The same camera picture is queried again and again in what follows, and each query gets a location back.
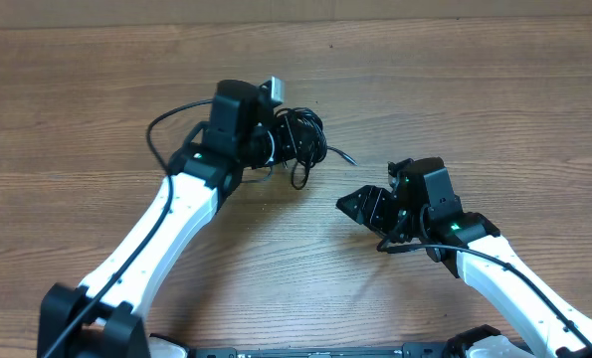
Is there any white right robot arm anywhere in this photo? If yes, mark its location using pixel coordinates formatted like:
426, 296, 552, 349
336, 157, 592, 357

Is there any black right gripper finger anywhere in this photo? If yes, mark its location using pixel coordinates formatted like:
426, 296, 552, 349
348, 209, 381, 234
336, 185, 390, 214

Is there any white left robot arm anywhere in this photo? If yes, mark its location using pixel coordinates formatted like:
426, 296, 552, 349
37, 77, 300, 357

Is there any black cable bundle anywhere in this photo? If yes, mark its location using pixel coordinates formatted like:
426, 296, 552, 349
273, 106, 359, 191

